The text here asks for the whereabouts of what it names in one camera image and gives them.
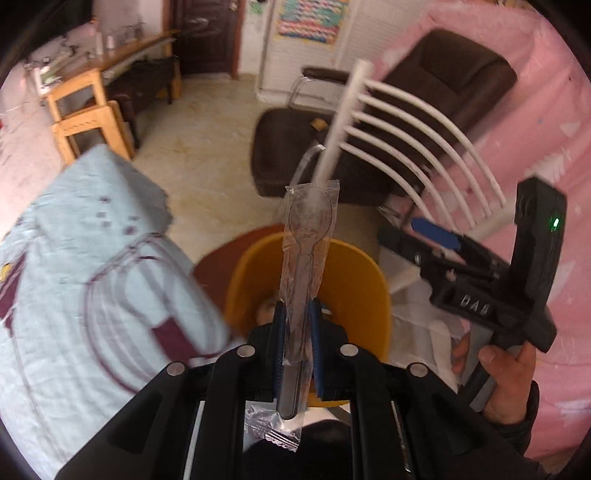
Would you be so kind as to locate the small brown box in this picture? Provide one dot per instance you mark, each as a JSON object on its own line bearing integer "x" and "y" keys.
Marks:
{"x": 320, "y": 124}

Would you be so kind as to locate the light blue printed tablecloth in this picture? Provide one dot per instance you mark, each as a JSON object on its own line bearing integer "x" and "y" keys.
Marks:
{"x": 69, "y": 277}

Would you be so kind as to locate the dark brown stool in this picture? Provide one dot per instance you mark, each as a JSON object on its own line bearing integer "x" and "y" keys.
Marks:
{"x": 147, "y": 78}

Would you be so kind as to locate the clear plastic spoon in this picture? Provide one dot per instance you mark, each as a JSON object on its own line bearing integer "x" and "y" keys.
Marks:
{"x": 302, "y": 277}

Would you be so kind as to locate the yellow bin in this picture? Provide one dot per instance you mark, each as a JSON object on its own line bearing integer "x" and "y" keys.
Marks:
{"x": 360, "y": 295}

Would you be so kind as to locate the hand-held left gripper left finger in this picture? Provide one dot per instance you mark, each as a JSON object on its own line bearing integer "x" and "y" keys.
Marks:
{"x": 279, "y": 350}

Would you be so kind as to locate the white chair with orange seat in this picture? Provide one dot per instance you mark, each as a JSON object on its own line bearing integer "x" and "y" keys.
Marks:
{"x": 341, "y": 115}

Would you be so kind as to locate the person's right forearm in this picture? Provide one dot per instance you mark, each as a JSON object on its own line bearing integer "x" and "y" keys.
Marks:
{"x": 521, "y": 438}

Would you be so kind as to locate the person's right hand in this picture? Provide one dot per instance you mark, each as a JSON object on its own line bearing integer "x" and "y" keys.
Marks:
{"x": 515, "y": 383}

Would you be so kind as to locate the wooden desk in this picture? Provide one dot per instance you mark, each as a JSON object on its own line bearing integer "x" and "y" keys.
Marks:
{"x": 74, "y": 87}

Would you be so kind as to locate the colourful grid wall poster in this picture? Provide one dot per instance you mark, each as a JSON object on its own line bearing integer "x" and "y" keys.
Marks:
{"x": 309, "y": 18}

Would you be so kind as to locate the white bottle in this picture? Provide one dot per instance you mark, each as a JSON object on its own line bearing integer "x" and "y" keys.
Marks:
{"x": 111, "y": 41}

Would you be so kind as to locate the white desktop shelf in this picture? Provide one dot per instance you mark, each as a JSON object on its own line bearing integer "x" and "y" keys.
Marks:
{"x": 60, "y": 64}

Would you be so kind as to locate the dark brown door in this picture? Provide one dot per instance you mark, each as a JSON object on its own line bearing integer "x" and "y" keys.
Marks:
{"x": 203, "y": 37}

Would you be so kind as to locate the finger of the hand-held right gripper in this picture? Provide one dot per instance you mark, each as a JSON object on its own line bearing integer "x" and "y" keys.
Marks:
{"x": 406, "y": 247}
{"x": 438, "y": 234}

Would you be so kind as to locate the dark brown leather armchair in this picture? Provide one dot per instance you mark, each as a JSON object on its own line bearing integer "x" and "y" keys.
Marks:
{"x": 461, "y": 69}

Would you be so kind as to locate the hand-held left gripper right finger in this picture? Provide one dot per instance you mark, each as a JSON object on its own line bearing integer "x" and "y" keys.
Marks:
{"x": 316, "y": 350}

